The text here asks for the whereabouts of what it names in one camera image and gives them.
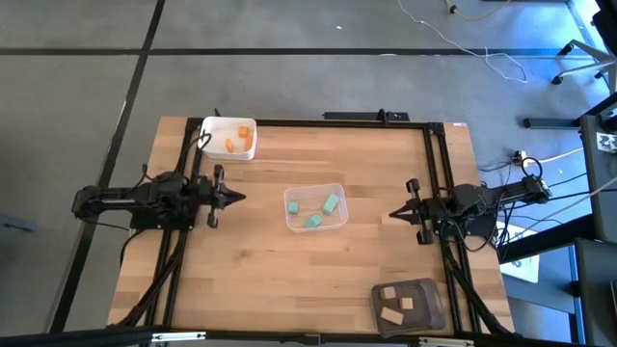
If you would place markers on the dark grey plastic bin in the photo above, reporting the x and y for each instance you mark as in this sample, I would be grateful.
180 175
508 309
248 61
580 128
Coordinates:
424 313

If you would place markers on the grey office chair base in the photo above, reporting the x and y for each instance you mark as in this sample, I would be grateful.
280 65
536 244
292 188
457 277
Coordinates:
590 50

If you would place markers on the silver metal bracket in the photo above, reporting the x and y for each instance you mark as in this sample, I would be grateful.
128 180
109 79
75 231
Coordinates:
178 337
443 342

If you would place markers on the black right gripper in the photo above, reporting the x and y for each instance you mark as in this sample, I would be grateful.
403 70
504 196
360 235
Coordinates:
431 212

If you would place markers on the natural wood block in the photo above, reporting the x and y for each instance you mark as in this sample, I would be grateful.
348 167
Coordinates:
392 315
388 292

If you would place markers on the black floor bar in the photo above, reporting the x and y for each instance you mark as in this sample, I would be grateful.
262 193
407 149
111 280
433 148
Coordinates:
549 123

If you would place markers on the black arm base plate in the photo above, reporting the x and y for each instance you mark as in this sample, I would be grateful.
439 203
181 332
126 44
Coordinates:
487 230
164 224

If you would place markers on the black bar bracket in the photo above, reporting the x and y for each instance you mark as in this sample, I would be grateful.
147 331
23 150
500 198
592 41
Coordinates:
356 115

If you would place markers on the black metal beam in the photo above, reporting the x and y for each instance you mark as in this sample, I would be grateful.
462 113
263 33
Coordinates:
544 238

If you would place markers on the small orange cube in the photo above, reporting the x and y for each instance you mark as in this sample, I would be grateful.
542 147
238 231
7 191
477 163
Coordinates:
244 131

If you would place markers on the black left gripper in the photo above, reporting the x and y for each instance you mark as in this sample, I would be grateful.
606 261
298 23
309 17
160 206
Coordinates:
207 194

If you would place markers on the small teal cube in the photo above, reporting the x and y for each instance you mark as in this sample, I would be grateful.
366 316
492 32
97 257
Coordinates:
293 207

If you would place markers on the long orange block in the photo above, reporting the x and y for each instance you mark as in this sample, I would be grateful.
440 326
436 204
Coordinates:
229 145

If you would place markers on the grey box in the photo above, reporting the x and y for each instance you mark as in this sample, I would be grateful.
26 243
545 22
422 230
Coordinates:
598 299

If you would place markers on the white plastic bin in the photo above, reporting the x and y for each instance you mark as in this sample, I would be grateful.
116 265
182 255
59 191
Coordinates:
217 135

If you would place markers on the white paper sheet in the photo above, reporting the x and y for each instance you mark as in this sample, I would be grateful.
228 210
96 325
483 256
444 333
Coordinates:
525 270

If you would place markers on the power strip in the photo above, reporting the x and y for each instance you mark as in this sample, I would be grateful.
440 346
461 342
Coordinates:
519 156

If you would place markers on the black white marker tag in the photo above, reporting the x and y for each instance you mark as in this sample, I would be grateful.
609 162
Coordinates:
607 142

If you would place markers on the clear plastic bin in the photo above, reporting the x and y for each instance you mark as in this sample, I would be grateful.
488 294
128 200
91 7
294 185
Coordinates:
313 193

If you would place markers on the black chair seat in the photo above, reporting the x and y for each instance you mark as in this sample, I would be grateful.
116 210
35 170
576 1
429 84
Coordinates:
608 21

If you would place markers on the small natural wood cube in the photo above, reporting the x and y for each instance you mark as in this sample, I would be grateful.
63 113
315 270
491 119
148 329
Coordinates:
406 303

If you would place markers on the black metal table frame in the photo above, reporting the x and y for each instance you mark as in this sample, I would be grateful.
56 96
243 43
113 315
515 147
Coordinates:
337 123

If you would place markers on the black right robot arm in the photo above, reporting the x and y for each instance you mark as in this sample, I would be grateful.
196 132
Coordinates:
501 197

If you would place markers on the grey cabinet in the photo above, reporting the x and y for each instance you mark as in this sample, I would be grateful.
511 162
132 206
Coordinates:
598 193

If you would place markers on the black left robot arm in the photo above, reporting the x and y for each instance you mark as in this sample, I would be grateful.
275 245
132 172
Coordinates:
120 202

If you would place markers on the long teal block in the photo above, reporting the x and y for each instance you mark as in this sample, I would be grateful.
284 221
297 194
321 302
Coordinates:
330 204

